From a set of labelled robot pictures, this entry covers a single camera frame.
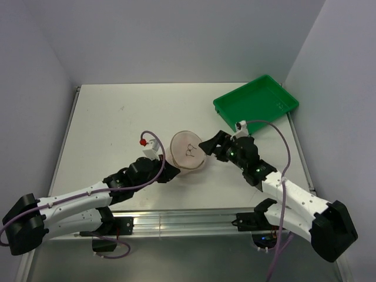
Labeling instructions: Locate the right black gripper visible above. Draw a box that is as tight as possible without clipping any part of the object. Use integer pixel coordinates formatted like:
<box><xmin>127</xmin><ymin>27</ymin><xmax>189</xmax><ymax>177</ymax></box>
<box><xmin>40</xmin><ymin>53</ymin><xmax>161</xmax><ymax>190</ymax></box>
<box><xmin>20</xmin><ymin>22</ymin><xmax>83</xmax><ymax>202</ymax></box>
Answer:
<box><xmin>198</xmin><ymin>130</ymin><xmax>247</xmax><ymax>170</ymax></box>

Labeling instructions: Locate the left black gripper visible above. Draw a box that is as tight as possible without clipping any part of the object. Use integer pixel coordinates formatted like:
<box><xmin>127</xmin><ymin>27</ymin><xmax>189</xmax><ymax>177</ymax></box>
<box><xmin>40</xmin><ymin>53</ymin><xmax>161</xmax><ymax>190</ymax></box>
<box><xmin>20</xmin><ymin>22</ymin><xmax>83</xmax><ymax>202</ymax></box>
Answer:
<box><xmin>133</xmin><ymin>154</ymin><xmax>180</xmax><ymax>192</ymax></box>

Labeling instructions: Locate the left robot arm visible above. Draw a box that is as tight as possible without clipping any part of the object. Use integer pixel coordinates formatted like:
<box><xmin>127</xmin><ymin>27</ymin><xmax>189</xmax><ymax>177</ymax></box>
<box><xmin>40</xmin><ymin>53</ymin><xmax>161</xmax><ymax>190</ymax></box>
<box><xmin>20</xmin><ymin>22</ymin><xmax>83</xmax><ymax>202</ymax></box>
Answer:
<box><xmin>1</xmin><ymin>157</ymin><xmax>180</xmax><ymax>256</ymax></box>

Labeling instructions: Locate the green plastic tray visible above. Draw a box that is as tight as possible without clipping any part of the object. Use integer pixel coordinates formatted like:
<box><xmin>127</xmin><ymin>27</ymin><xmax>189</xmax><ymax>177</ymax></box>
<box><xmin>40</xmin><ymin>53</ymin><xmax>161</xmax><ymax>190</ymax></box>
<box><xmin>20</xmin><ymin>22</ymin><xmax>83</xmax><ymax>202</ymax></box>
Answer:
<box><xmin>213</xmin><ymin>75</ymin><xmax>299</xmax><ymax>132</ymax></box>

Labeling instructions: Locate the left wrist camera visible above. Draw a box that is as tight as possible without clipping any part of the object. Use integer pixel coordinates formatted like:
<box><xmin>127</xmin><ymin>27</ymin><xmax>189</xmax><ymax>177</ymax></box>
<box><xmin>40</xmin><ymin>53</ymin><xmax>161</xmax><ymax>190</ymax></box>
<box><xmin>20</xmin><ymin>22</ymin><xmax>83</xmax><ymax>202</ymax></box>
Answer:
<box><xmin>139</xmin><ymin>138</ymin><xmax>160</xmax><ymax>160</ymax></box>

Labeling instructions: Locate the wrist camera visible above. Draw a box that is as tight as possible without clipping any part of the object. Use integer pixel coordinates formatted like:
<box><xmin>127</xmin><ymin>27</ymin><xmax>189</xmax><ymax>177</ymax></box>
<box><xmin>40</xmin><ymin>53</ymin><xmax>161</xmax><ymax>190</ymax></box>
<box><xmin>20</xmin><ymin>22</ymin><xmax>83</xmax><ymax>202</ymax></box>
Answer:
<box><xmin>139</xmin><ymin>138</ymin><xmax>160</xmax><ymax>160</ymax></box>
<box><xmin>230</xmin><ymin>120</ymin><xmax>249</xmax><ymax>141</ymax></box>

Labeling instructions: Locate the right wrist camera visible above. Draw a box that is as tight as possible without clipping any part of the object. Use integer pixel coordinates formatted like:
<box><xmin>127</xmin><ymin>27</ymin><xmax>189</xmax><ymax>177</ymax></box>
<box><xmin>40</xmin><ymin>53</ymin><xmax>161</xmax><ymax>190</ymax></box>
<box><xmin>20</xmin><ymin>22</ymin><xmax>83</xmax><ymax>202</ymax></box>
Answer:
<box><xmin>230</xmin><ymin>120</ymin><xmax>249</xmax><ymax>141</ymax></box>

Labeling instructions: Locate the aluminium table frame rail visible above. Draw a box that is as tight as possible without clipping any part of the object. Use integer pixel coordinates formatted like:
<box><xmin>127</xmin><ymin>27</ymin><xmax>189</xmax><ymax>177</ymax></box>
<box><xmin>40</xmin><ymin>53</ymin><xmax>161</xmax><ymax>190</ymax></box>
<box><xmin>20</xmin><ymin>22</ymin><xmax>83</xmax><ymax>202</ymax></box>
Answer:
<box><xmin>28</xmin><ymin>207</ymin><xmax>337</xmax><ymax>240</ymax></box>

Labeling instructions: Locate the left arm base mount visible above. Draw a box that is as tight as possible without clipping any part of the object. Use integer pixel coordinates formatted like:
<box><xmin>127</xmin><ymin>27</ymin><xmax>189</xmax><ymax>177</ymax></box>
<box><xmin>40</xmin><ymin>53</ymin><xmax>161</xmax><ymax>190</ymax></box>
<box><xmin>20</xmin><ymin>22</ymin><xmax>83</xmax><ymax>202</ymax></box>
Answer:
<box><xmin>79</xmin><ymin>217</ymin><xmax>133</xmax><ymax>260</ymax></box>

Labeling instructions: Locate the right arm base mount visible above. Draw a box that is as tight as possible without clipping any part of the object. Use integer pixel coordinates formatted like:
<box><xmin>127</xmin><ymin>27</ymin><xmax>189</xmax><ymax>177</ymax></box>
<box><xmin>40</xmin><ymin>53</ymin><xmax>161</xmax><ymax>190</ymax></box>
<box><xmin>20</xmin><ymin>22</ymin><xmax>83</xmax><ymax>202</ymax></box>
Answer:
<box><xmin>231</xmin><ymin>212</ymin><xmax>278</xmax><ymax>249</ymax></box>

